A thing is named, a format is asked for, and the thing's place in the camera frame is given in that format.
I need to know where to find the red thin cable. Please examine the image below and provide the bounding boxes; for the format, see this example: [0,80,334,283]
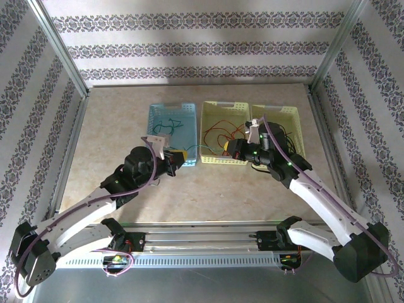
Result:
[203,121,251,156]

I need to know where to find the slotted grey cable duct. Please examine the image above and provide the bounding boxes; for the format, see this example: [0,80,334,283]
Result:
[56,254,282,270]

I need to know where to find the aluminium mounting rail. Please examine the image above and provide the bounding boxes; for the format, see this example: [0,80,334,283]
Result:
[47,220,348,255]

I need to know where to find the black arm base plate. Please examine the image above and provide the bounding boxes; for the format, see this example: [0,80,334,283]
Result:
[107,232,146,253]
[256,230,304,252]

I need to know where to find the grey metal sheet panel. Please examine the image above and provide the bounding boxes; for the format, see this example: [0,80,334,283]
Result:
[30,268,372,303]

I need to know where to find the green thin cable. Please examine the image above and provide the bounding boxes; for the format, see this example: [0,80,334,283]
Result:
[153,118,223,157]

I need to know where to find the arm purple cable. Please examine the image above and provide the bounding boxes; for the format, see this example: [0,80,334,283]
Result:
[261,114,400,278]
[14,146,158,299]

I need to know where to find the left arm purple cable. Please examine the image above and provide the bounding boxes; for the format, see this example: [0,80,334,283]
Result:
[14,146,158,299]

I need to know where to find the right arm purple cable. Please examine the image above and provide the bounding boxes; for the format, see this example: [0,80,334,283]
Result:
[261,114,400,278]

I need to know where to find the blue perforated plastic basket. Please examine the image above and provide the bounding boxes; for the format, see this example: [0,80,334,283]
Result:
[147,102,200,168]

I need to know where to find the aluminium frame post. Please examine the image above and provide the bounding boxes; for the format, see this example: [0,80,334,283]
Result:
[27,0,92,97]
[310,0,371,94]

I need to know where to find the yellow perforated plastic basket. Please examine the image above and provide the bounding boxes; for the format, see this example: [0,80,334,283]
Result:
[200,100,254,166]
[250,105,307,158]

